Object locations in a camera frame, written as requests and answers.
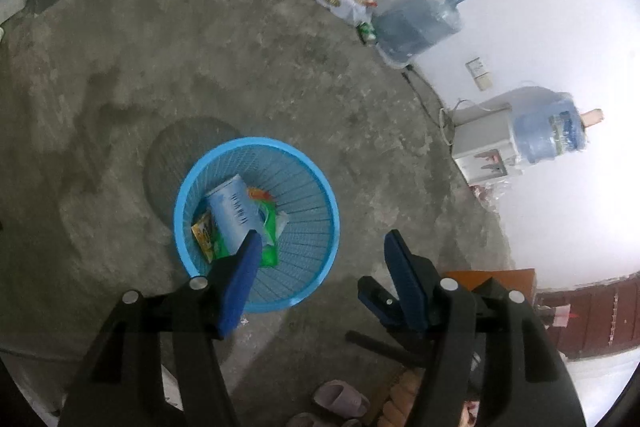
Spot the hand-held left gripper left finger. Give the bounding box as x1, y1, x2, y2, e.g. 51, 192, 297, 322
57, 231, 264, 427

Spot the clear plastic bag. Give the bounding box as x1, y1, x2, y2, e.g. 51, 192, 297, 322
470, 182, 516, 214

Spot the wall outlet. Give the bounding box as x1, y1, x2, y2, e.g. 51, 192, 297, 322
465, 56, 493, 90

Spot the blue dispenser water jug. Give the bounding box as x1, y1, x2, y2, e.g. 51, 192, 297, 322
510, 89, 591, 165

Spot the black floor cable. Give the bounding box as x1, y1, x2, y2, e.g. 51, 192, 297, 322
402, 66, 453, 148

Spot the orange wooden stool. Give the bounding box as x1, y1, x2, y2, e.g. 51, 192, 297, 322
442, 268, 537, 308

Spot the blue plastic wastebasket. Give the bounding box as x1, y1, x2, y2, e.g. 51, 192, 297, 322
173, 137, 341, 314

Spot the white blue packet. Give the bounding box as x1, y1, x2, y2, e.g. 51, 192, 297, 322
205, 174, 266, 258

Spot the pink slipper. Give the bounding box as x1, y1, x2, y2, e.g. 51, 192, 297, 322
311, 379, 371, 419

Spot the white water dispenser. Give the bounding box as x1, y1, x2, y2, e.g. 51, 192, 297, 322
450, 104, 526, 185

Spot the green snack bag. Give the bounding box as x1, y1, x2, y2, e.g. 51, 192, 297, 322
212, 187, 279, 269

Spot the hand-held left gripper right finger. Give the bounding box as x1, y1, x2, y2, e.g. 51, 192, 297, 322
383, 229, 588, 427

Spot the person's right hand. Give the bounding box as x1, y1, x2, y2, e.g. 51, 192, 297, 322
376, 366, 427, 427

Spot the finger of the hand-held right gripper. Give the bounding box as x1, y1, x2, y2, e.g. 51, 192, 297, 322
356, 276, 406, 329
345, 330, 427, 369

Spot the yellow black snack packet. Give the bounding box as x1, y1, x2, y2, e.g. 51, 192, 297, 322
191, 210, 217, 264

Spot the brown wooden panel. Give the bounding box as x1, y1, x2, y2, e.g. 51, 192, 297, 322
535, 274, 640, 360

